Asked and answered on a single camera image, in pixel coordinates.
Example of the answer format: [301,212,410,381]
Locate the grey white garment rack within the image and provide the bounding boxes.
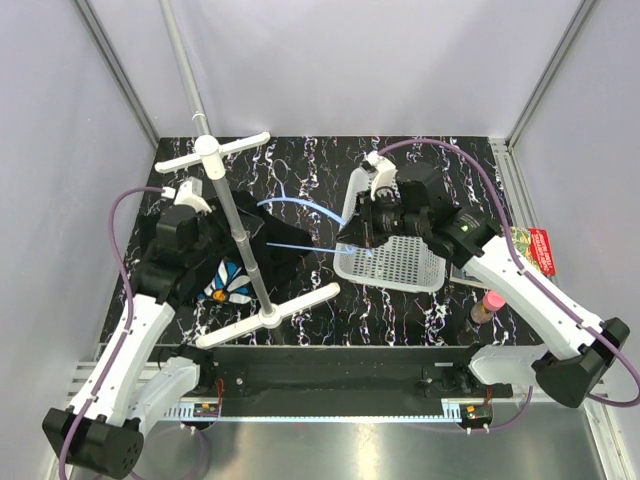
[156,1,340,349]

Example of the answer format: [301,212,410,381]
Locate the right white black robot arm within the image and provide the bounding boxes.
[337,159,630,408]

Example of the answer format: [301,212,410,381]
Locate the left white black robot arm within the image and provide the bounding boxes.
[42,194,225,479]

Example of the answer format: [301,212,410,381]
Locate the light blue clothes hanger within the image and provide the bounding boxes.
[255,154,374,259]

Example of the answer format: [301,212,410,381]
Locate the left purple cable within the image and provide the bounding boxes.
[58,185,211,480]

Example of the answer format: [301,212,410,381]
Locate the red cover book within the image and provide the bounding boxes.
[510,226,556,278]

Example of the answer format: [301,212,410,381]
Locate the black marbled table mat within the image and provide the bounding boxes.
[99,136,540,346]

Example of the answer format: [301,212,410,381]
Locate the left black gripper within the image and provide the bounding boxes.
[186,195,263,267]

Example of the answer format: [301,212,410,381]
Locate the black daisy print t-shirt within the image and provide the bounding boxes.
[134,188,314,307]

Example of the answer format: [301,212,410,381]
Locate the white plastic mesh basket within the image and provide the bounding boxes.
[331,167,449,292]

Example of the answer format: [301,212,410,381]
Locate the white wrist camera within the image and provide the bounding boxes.
[161,177,213,214]
[361,151,397,200]

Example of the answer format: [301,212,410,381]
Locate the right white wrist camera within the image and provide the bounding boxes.
[361,151,397,200]

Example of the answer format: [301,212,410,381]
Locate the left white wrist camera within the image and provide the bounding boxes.
[161,177,213,214]

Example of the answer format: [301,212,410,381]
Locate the pink cap bottle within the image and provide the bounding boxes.
[470,290,506,325]

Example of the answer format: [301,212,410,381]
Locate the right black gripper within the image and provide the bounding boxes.
[336,187,429,249]

